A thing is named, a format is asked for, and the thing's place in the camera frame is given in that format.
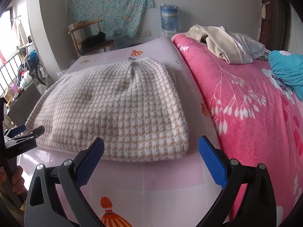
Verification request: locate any beige white houndstooth coat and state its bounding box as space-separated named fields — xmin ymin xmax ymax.
xmin=26 ymin=58 xmax=189 ymax=162

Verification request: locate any person left hand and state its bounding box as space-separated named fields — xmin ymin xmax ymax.
xmin=1 ymin=166 xmax=26 ymax=195

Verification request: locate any dark grey board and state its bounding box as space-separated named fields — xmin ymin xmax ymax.
xmin=7 ymin=84 xmax=41 ymax=126

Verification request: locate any bicycle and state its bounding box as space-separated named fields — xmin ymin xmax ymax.
xmin=24 ymin=50 xmax=46 ymax=85

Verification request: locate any pink balloon print mattress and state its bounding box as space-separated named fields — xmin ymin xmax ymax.
xmin=19 ymin=37 xmax=221 ymax=226

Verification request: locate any pink floral fleece blanket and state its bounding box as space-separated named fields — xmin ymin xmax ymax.
xmin=172 ymin=34 xmax=302 ymax=223

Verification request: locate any black garment on chair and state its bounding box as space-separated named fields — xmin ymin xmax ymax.
xmin=81 ymin=31 xmax=106 ymax=48

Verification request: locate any wooden chair black seat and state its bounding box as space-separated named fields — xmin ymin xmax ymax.
xmin=68 ymin=19 xmax=115 ymax=57

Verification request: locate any teal garment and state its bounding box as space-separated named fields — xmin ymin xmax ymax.
xmin=268 ymin=50 xmax=303 ymax=100

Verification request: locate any teal floral hanging cloth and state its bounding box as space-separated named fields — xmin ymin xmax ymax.
xmin=67 ymin=0 xmax=154 ymax=38

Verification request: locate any light grey garment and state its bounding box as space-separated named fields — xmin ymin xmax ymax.
xmin=220 ymin=26 xmax=266 ymax=64

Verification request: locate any white water dispenser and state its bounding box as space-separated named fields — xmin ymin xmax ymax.
xmin=160 ymin=29 xmax=180 ymax=39

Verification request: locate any beige garment pile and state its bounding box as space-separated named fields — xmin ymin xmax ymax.
xmin=184 ymin=25 xmax=253 ymax=64

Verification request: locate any blue water jug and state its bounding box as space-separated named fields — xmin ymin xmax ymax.
xmin=160 ymin=4 xmax=179 ymax=31

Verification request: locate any dark brown wooden door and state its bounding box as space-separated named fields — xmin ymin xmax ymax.
xmin=259 ymin=0 xmax=291 ymax=51

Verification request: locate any white wall socket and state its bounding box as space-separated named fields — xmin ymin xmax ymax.
xmin=139 ymin=30 xmax=151 ymax=37

